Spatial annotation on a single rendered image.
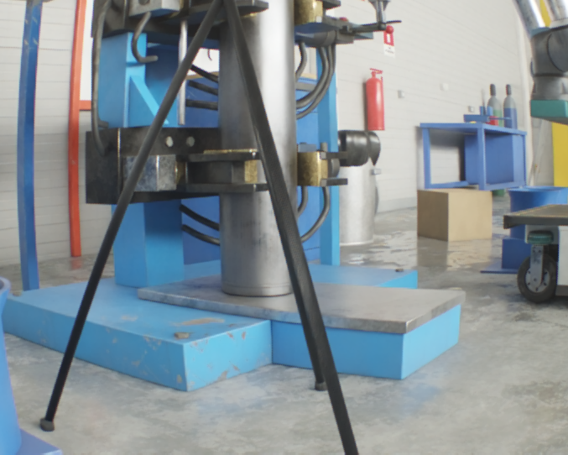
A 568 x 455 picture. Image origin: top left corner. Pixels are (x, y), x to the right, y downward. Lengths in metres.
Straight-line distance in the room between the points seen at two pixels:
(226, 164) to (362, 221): 2.60
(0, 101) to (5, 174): 0.40
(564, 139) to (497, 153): 4.61
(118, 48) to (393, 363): 1.09
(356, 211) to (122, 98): 2.61
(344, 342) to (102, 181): 0.75
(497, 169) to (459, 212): 4.30
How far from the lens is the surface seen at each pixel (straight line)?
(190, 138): 2.09
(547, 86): 2.47
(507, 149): 8.78
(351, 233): 4.36
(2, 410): 0.88
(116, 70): 1.99
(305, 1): 2.13
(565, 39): 2.36
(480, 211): 4.65
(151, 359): 1.71
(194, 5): 1.96
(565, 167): 4.26
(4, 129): 3.82
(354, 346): 1.76
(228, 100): 2.01
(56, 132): 4.05
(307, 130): 3.76
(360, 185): 4.36
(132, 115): 1.94
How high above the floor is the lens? 0.52
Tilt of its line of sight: 4 degrees down
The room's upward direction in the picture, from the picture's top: 1 degrees counter-clockwise
